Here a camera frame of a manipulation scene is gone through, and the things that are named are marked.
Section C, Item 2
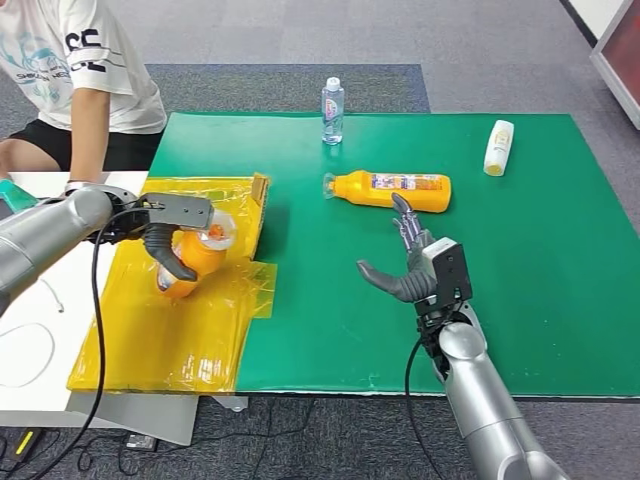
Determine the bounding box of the grey table base plate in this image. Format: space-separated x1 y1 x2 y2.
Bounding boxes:
67 392 199 447

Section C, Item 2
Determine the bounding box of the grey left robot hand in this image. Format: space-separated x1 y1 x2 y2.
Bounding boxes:
141 193 216 284

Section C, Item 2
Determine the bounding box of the yellow film covered cardboard sheet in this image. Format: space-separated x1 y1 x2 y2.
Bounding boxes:
67 172 279 397

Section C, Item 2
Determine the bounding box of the green table mat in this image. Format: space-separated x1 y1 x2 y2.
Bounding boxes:
149 111 640 401

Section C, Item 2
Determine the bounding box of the white cable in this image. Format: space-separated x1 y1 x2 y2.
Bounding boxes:
0 322 57 390
39 278 66 315

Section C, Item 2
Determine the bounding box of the black yellow floor device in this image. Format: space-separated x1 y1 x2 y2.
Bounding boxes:
14 429 44 458

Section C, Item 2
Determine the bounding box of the clear water bottle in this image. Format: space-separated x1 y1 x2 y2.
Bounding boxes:
321 76 346 146

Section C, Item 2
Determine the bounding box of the person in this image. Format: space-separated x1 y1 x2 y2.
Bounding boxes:
0 0 168 185

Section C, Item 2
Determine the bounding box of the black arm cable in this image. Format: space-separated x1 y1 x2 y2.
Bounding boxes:
404 337 446 480
27 205 166 480

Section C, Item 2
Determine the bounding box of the black power adapter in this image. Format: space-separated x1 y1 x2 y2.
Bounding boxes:
125 433 158 453

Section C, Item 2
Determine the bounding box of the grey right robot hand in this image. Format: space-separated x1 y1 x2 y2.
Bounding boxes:
356 192 438 305

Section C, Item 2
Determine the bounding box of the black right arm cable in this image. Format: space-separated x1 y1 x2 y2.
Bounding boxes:
404 337 446 480

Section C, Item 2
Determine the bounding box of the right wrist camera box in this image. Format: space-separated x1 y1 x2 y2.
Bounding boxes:
422 237 473 316

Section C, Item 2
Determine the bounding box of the orange bottle with clear cap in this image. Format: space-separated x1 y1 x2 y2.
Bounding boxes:
322 170 453 215

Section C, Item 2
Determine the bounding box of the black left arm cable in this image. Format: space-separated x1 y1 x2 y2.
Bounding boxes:
27 205 166 480

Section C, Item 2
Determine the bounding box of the orange bottle with white cap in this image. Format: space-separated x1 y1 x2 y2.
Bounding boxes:
155 210 238 299

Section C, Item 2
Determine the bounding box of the teal bottle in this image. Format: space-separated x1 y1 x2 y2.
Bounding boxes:
0 178 38 213

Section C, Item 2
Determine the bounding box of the small white bottle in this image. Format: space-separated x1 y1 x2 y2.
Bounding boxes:
482 119 515 178

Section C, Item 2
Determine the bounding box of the red panel board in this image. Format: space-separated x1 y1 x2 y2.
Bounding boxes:
589 0 640 131

